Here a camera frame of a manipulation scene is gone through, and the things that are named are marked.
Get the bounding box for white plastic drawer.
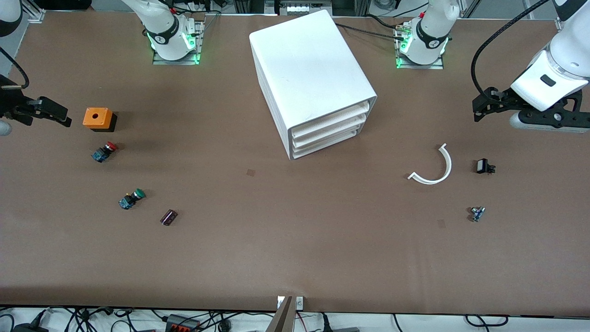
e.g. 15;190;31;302
290;102;371;137
292;115;367;148
293;129;359;157

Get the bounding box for red mushroom push button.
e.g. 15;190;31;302
91;142;118;163

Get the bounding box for green mushroom push button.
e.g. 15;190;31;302
118;188;146;210

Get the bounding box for white drawer cabinet shell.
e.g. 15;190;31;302
249;9;378;160

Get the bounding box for white socket strip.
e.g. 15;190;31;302
280;0;333;15

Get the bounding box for black power strip red switches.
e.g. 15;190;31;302
165;314;201;332

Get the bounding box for orange button enclosure box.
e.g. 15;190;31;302
83;107;118;133

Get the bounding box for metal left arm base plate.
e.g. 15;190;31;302
395;23;444;70

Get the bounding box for white curved plastic bracket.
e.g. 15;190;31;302
408;143;453;185

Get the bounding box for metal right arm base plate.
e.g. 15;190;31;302
152;21;204;65

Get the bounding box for black power cable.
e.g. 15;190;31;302
334;14;408;42

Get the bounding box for black cable loop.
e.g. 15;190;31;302
465;314;510;329

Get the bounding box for brown wooden post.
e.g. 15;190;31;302
266;296;296;332

